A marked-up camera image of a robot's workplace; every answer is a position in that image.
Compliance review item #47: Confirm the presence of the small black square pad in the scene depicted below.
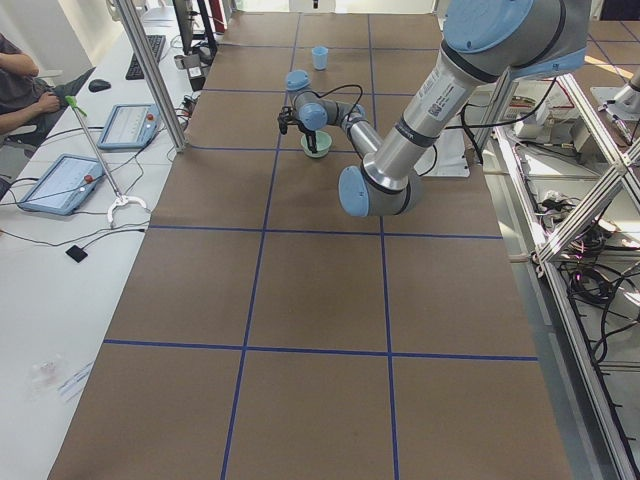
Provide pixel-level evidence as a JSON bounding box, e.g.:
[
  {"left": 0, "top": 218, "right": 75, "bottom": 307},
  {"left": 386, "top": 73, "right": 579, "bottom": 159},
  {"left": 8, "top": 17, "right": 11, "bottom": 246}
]
[{"left": 65, "top": 245, "right": 88, "bottom": 263}]

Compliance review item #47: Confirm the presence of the clear plastic bag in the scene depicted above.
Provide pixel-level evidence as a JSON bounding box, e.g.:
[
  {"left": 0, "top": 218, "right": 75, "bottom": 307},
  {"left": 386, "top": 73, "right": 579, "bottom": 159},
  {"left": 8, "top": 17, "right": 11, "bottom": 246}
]
[{"left": 26, "top": 353, "right": 68, "bottom": 401}]

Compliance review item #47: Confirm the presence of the light blue plastic cup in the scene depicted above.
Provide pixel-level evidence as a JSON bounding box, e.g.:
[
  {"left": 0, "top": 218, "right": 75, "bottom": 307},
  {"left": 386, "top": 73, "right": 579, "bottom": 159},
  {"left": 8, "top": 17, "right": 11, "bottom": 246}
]
[{"left": 311, "top": 45, "right": 329, "bottom": 71}]

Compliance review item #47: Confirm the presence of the long metal grabber stick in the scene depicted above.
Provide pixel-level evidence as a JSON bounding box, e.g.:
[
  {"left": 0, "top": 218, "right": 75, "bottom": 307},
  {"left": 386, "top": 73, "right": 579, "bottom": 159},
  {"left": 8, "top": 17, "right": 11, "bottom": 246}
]
[{"left": 65, "top": 96, "right": 149, "bottom": 229}]

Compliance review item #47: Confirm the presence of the black keyboard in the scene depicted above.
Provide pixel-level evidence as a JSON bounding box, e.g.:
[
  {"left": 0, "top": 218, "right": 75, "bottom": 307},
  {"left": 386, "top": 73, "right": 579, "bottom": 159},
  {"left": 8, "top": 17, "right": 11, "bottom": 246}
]
[{"left": 124, "top": 34, "right": 167, "bottom": 81}]

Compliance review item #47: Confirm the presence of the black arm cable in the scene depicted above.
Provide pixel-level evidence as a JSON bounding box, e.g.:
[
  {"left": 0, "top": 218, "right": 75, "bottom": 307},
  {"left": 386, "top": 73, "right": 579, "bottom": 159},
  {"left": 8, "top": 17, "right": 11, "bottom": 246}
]
[{"left": 314, "top": 74, "right": 561, "bottom": 176}]

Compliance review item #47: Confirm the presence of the far blue teach pendant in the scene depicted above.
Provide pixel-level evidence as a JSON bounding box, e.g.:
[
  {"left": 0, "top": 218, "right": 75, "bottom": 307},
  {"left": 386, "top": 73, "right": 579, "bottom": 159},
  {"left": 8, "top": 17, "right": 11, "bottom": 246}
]
[{"left": 97, "top": 104, "right": 160, "bottom": 151}]

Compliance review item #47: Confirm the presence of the black computer mouse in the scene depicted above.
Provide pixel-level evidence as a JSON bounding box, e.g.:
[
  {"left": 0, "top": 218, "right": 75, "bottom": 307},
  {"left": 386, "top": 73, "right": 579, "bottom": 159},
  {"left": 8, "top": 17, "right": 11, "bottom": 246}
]
[{"left": 88, "top": 79, "right": 111, "bottom": 93}]

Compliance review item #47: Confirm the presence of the aluminium frame post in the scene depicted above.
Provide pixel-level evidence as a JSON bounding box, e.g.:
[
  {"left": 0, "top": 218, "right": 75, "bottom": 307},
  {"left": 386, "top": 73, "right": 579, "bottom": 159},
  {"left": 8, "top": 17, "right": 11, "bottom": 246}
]
[{"left": 113, "top": 0, "right": 187, "bottom": 153}]

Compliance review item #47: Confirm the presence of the white camera pole base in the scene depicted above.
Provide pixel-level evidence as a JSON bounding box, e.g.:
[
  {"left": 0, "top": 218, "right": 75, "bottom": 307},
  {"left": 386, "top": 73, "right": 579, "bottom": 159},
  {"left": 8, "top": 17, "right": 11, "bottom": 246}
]
[{"left": 414, "top": 129, "right": 470, "bottom": 178}]

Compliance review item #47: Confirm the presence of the black computer monitor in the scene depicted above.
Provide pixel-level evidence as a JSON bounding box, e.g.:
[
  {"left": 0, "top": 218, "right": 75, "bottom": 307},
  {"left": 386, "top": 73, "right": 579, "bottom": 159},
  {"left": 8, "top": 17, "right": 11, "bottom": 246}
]
[{"left": 172, "top": 0, "right": 218, "bottom": 66}]

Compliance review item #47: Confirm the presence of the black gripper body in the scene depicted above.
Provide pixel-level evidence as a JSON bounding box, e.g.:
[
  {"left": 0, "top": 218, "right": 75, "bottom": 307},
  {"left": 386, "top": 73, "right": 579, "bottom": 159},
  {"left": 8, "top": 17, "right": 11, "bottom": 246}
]
[{"left": 296, "top": 119, "right": 312, "bottom": 135}]

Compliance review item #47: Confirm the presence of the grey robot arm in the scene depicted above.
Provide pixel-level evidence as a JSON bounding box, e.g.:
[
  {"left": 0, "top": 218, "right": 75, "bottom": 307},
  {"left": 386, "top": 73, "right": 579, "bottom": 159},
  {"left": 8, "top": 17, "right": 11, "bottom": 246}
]
[{"left": 278, "top": 1, "right": 590, "bottom": 217}]

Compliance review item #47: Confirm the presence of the blue teach pendant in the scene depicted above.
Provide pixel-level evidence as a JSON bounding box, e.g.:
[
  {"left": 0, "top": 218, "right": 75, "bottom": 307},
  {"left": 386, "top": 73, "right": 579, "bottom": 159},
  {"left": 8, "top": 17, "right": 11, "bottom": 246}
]
[
  {"left": 18, "top": 154, "right": 104, "bottom": 216},
  {"left": 97, "top": 104, "right": 160, "bottom": 151}
]

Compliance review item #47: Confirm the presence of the light green ceramic bowl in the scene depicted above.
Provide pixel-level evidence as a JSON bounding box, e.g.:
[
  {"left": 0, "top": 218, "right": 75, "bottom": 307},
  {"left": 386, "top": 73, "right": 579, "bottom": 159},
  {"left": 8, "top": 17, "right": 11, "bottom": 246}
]
[{"left": 300, "top": 131, "right": 332, "bottom": 159}]

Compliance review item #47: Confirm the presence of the aluminium side rack frame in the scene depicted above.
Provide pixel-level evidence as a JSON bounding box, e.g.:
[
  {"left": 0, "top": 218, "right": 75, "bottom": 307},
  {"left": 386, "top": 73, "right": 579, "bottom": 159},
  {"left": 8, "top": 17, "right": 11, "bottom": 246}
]
[{"left": 479, "top": 19, "right": 640, "bottom": 480}]

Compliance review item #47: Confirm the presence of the near blue teach pendant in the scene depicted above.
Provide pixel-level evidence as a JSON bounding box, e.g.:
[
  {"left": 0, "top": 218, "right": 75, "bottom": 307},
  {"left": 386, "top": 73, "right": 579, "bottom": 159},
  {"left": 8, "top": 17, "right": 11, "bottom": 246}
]
[{"left": 18, "top": 154, "right": 104, "bottom": 216}]

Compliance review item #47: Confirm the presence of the seated person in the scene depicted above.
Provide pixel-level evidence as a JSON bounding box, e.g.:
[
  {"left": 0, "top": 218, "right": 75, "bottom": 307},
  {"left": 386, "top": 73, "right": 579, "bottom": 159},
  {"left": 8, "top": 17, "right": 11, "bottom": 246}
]
[{"left": 0, "top": 33, "right": 96, "bottom": 201}]

